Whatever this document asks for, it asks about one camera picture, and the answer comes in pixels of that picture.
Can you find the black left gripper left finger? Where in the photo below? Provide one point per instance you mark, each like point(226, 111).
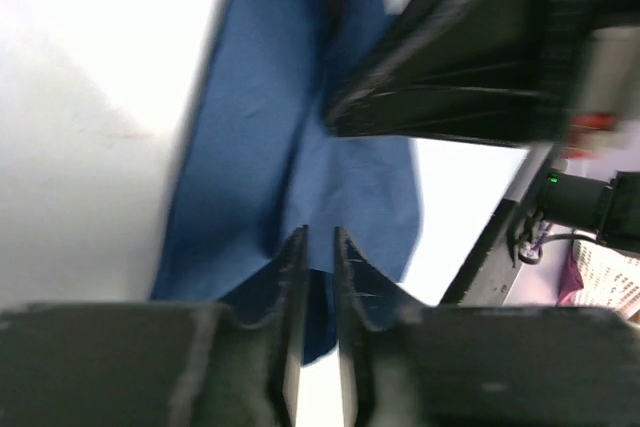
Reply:
point(261, 350)

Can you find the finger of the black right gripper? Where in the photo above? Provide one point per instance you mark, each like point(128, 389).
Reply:
point(484, 71)

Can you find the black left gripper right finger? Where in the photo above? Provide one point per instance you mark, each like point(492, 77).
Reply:
point(381, 355)

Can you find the dark blue paper napkin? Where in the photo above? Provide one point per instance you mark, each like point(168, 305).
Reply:
point(261, 162)

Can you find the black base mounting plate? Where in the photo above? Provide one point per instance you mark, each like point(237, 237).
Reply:
point(491, 267)

